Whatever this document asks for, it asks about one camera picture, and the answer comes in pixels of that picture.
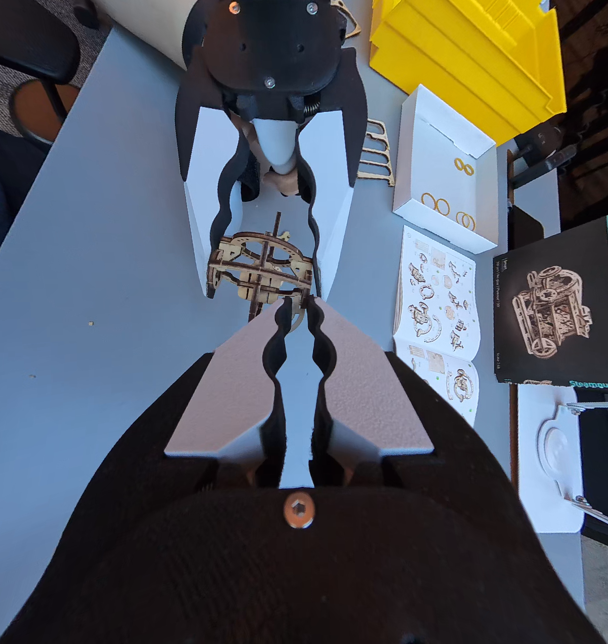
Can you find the comb-shaped wooden part sheet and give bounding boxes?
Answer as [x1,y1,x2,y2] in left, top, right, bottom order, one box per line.
[357,119,396,188]

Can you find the white document stand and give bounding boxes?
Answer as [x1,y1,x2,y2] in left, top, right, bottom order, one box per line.
[517,385,608,534]

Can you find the white cardboard box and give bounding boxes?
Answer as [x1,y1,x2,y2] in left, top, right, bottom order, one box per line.
[392,84,499,255]

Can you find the black model kit box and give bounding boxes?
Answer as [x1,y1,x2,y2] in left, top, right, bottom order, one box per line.
[493,210,608,390]

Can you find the person's left forearm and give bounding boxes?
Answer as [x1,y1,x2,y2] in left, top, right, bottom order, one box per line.
[94,0,196,72]

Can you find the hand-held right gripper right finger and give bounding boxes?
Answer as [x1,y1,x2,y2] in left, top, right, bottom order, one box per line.
[307,296,436,486]

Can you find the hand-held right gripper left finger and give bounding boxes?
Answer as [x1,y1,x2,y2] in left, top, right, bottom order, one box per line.
[163,297,295,486]

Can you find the wooden ring model assembly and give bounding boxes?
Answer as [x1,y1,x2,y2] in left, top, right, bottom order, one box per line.
[207,211,317,334]

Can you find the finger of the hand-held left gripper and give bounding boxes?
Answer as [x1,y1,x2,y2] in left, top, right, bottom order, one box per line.
[295,111,356,299]
[183,107,247,300]

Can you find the person's left hand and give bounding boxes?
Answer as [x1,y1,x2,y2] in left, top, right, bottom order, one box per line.
[264,168,307,198]

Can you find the black office chair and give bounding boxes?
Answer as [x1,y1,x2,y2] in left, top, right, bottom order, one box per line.
[0,0,82,152]

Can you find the group of yellow rubber bands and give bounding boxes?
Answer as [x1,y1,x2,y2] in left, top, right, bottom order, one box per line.
[420,157,478,233]

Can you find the white instruction booklet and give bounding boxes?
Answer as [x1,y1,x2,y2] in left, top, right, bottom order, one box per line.
[392,225,482,428]

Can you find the stack of yellow plastic bins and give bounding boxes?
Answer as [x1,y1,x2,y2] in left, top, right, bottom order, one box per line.
[368,0,567,148]

